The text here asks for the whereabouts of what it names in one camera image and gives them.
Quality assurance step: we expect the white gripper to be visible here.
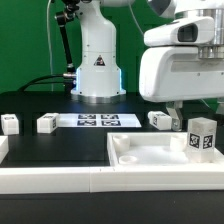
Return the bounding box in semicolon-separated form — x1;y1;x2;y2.
139;47;224;131

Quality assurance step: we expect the white square tabletop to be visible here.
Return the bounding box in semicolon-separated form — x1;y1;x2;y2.
107;132;224;167

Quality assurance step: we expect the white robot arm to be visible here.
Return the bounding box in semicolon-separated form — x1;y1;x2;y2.
63;0;224;130

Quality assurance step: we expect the white sheet with fiducial tags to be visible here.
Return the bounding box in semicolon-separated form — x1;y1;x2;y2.
58;113;141;128

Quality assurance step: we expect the white U-shaped obstacle fence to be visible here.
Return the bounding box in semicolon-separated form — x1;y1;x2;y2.
0;134;224;195

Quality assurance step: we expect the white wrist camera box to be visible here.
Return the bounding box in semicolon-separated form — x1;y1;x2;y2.
144;16;215;47

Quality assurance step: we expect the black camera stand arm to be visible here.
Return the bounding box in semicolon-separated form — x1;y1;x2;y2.
55;0;80;92

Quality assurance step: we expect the black cable bundle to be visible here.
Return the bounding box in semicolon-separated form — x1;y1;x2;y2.
17;73;75;93

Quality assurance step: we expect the thin white hanging cable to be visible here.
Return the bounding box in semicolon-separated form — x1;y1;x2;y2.
45;0;55;93

